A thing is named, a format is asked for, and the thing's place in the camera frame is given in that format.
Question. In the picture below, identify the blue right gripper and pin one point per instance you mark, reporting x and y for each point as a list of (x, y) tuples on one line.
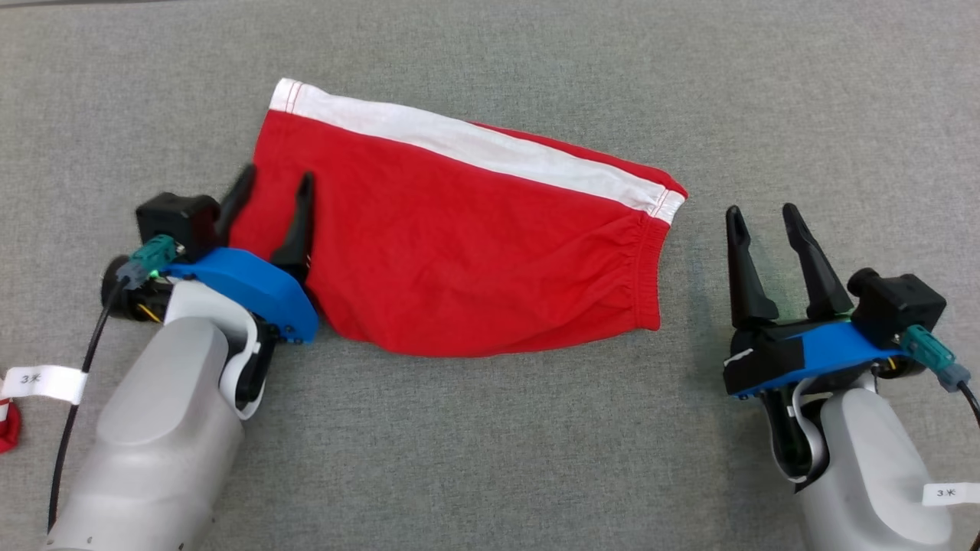
[(827, 352)]

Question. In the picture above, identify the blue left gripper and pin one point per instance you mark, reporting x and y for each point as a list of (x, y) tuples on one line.
[(253, 287)]

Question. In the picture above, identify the red shorts with white stripe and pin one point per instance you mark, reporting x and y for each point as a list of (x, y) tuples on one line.
[(459, 252)]

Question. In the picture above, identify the red basketball jersey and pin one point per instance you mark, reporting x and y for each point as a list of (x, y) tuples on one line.
[(8, 432)]

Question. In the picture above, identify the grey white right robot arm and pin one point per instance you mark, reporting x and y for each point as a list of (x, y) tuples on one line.
[(865, 459)]

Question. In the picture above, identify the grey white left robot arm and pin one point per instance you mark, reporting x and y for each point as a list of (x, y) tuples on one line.
[(161, 428)]

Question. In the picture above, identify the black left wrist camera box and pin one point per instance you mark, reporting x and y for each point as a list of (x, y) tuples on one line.
[(176, 222)]

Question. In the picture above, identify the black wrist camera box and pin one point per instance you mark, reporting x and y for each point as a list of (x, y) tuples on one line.
[(176, 222), (896, 302)]

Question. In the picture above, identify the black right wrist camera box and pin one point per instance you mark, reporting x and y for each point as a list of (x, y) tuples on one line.
[(896, 302)]

